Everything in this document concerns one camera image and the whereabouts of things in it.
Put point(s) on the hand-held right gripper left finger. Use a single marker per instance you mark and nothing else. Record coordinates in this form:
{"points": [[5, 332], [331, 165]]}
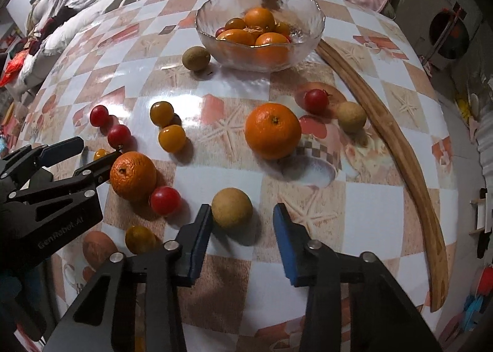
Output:
{"points": [[197, 248]]}

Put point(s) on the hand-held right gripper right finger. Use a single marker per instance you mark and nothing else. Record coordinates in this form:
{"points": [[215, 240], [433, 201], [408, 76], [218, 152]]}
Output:
{"points": [[287, 248]]}

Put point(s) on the tan longan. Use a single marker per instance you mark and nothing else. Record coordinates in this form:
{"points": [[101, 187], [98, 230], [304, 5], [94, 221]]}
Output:
{"points": [[351, 117], [232, 207]]}

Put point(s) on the clear glass bowl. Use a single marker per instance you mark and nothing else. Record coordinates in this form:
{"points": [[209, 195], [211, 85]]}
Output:
{"points": [[304, 48]]}

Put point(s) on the small yellow cherry tomato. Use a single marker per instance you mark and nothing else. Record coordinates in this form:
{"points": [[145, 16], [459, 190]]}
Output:
{"points": [[100, 153]]}

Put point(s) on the black round pot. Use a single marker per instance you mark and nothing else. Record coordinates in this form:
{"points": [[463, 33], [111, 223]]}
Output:
{"points": [[448, 34]]}

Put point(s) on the large orange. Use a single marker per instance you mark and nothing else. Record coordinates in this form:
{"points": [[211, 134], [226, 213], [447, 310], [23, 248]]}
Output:
{"points": [[272, 130]]}

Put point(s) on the red cherry tomato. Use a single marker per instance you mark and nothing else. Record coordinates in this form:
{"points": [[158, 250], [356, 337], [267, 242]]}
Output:
{"points": [[316, 100], [220, 31], [165, 201], [118, 135], [99, 116]]}

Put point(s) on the green-brown kiwi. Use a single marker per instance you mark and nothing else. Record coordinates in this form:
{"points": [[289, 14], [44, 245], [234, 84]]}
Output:
{"points": [[196, 58]]}

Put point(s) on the dark cherry tomato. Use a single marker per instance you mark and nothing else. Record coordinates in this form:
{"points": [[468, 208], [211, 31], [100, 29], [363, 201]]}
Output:
{"points": [[177, 120]]}

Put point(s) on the white quilt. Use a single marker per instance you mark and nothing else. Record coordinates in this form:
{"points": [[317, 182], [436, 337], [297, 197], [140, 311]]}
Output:
{"points": [[57, 42]]}

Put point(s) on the long curved wooden stick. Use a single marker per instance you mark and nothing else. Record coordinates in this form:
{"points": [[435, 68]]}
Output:
{"points": [[400, 159]]}

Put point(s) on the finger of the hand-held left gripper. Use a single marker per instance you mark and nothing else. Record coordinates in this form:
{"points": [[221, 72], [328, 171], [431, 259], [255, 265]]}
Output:
{"points": [[103, 166], [63, 147]]}

